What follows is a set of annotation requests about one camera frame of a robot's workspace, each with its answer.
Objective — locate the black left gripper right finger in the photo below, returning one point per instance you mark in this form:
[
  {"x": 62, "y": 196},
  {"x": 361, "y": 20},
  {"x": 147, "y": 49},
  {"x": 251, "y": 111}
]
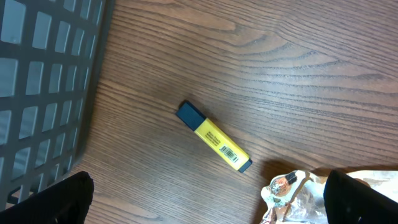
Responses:
[{"x": 348, "y": 201}]

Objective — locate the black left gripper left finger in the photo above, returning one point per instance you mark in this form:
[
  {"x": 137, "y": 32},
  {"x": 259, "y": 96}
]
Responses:
[{"x": 65, "y": 202}]

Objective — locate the brown white snack pouch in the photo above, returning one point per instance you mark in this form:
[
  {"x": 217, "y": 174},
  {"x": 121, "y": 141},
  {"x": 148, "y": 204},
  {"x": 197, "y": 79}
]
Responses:
[{"x": 297, "y": 197}]

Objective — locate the grey plastic mesh basket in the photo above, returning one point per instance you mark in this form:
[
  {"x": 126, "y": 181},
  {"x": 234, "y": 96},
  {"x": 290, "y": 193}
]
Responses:
[{"x": 51, "y": 58}]

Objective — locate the yellow glue stick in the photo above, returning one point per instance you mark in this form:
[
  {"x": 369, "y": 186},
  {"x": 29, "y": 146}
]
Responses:
[{"x": 213, "y": 136}]

